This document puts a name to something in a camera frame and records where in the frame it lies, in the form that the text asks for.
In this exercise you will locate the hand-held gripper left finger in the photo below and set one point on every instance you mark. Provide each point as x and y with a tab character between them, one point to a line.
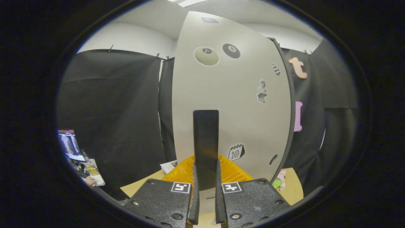
194	202

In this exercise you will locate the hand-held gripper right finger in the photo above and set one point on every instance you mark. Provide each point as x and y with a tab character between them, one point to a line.
220	202

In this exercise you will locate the beige shoe cabinet door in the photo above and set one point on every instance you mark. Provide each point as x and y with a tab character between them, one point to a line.
227	110

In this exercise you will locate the grey shoe cabinet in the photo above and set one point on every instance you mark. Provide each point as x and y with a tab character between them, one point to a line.
293	104

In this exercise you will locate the white book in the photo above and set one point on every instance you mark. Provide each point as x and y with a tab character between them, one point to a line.
169	167

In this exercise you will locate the green and pink plush toy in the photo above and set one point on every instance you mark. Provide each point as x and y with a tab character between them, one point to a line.
277	183

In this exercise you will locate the black backdrop cloth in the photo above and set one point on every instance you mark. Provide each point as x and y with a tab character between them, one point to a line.
110	110

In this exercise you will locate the printed magazine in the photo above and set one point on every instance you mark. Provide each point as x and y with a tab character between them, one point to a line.
71	144

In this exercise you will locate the long ceiling light panel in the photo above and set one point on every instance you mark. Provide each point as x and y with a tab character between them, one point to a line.
190	2

